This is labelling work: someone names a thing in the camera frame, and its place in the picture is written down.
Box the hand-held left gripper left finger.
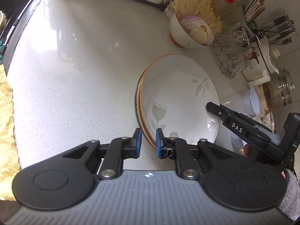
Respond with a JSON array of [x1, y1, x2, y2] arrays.
[[63, 128, 143, 179]]

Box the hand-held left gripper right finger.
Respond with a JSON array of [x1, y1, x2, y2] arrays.
[[155, 128, 238, 179]]

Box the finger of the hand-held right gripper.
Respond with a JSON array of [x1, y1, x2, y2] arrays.
[[220, 106, 266, 133], [206, 101, 270, 150]]

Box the blue plastic bowl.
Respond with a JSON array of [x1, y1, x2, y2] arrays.
[[230, 127, 246, 155]]

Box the small white cup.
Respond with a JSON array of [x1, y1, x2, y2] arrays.
[[242, 87, 263, 115]]

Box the floral green-rimmed plate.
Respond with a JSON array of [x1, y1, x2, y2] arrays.
[[134, 80, 141, 127]]

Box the white gold-rimmed deep plate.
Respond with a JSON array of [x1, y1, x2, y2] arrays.
[[136, 68, 157, 149]]

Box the white leaf-print plate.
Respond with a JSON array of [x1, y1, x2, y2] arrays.
[[138, 54, 221, 146]]

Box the person's right forearm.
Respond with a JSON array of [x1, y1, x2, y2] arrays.
[[279, 167, 300, 222]]

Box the leaf-patterned ceramic cup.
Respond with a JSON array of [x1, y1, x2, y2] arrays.
[[262, 112, 276, 132]]

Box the glass electric kettle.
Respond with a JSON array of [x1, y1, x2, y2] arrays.
[[260, 69, 299, 110]]

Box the cut-glass cup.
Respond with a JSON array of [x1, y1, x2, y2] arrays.
[[226, 50, 248, 72], [221, 26, 243, 46]]

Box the white electric cooking pot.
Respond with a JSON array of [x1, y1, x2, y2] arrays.
[[241, 35, 282, 88]]

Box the green chopstick holder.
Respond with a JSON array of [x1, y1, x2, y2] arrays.
[[244, 16, 258, 33]]

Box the sliced onion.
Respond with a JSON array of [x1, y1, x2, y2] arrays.
[[180, 15, 214, 45]]

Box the white bowl with orange foot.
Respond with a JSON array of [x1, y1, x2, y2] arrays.
[[170, 12, 215, 50]]

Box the bunch of wooden chopsticks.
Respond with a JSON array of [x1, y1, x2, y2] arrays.
[[244, 0, 266, 21]]

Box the bundle of dry noodles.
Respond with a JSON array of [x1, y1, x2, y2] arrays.
[[172, 0, 223, 33]]

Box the yellow cloth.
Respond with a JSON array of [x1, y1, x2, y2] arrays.
[[0, 64, 21, 201]]

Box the black kitchen sink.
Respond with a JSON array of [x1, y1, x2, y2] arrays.
[[0, 0, 47, 64]]

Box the glasses on wire rack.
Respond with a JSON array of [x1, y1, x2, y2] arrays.
[[212, 26, 260, 78]]

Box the black-handled hanging knife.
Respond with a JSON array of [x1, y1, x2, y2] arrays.
[[258, 16, 294, 32], [265, 28, 296, 45]]

